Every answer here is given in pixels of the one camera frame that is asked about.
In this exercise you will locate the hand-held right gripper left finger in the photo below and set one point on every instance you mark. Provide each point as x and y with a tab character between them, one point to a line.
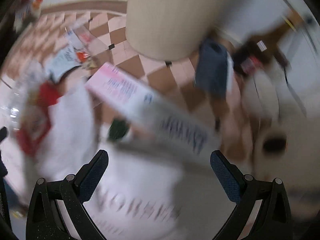
93	176

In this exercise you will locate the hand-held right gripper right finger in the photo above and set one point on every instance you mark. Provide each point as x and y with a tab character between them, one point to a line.
224	177

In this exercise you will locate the white printed plastic bag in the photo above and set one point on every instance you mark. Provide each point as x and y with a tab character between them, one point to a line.
140	192

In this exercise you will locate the pink and white carton box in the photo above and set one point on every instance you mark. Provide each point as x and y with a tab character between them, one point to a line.
150	105

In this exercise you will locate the dark green object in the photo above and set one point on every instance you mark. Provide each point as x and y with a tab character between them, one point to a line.
118	131

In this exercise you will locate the white crumpled plastic bag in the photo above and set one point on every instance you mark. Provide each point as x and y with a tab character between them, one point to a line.
72	125

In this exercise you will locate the red and white packet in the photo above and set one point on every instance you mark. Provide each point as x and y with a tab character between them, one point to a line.
37	120

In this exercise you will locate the white sack with dark opening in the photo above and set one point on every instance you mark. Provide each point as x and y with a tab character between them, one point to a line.
270	120

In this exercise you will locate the blue grey pouch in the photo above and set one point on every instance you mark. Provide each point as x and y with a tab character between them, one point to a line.
212	70

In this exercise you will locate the white packet with red print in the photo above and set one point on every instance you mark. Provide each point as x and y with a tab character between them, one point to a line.
65	60

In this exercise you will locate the dark packet with red label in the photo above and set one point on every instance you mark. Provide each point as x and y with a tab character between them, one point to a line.
247	60

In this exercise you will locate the brown wooden furniture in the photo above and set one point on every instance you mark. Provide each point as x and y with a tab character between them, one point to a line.
272	35

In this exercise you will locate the beige cylindrical bin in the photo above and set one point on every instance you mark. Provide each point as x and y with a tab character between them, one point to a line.
170	17

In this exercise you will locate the white and orange packets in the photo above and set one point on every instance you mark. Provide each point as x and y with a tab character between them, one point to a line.
28	2

